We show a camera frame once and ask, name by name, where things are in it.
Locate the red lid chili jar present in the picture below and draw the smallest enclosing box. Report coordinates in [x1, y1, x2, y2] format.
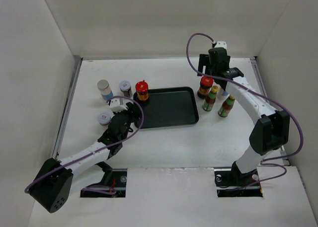
[135, 80, 149, 103]
[197, 76, 214, 99]

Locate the yellow cap sauce bottle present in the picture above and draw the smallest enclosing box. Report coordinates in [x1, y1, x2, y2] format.
[202, 85, 219, 112]
[218, 95, 236, 118]

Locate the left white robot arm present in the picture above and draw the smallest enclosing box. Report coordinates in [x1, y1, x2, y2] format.
[24, 102, 144, 213]

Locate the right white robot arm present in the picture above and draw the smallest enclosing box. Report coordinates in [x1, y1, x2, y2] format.
[198, 47, 290, 185]

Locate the white lid dark jar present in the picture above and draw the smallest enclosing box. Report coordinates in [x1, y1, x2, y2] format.
[119, 80, 132, 98]

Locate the silver lid seasoning canister left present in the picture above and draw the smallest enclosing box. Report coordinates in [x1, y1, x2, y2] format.
[97, 79, 114, 101]

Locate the black plastic tray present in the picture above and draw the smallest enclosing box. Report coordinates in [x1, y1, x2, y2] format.
[133, 86, 199, 129]

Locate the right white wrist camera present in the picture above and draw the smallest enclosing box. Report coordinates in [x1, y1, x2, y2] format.
[213, 41, 227, 49]

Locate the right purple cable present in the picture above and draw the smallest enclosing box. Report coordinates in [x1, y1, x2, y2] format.
[186, 32, 304, 191]

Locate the purple cable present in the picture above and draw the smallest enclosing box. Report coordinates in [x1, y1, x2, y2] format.
[186, 32, 304, 191]
[24, 95, 145, 196]

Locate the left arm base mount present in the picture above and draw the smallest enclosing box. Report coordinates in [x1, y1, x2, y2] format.
[80, 162, 128, 198]

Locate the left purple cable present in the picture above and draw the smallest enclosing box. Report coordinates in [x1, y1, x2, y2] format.
[24, 95, 145, 196]

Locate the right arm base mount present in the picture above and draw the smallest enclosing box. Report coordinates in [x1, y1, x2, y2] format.
[214, 168, 263, 198]

